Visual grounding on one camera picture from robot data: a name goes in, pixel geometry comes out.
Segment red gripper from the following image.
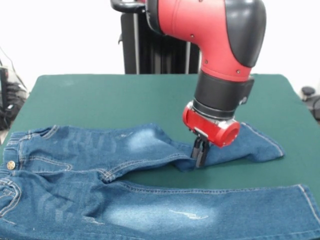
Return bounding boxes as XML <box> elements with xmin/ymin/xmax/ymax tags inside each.
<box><xmin>181</xmin><ymin>101</ymin><xmax>241</xmax><ymax>168</ymax></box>

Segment blue denim jeans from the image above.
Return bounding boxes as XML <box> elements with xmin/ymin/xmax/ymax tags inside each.
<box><xmin>0</xmin><ymin>121</ymin><xmax>320</xmax><ymax>240</ymax></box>

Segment dark green table cloth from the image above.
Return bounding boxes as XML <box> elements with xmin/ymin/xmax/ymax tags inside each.
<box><xmin>0</xmin><ymin>73</ymin><xmax>320</xmax><ymax>240</ymax></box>

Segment black box with red light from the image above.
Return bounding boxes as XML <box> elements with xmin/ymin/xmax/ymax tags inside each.
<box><xmin>0</xmin><ymin>66</ymin><xmax>10</xmax><ymax>111</ymax></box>

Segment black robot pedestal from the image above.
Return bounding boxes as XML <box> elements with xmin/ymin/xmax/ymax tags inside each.
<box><xmin>111</xmin><ymin>0</ymin><xmax>202</xmax><ymax>75</ymax></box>

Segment grey cable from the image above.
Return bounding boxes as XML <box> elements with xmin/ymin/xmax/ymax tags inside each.
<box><xmin>0</xmin><ymin>46</ymin><xmax>27</xmax><ymax>91</ymax></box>

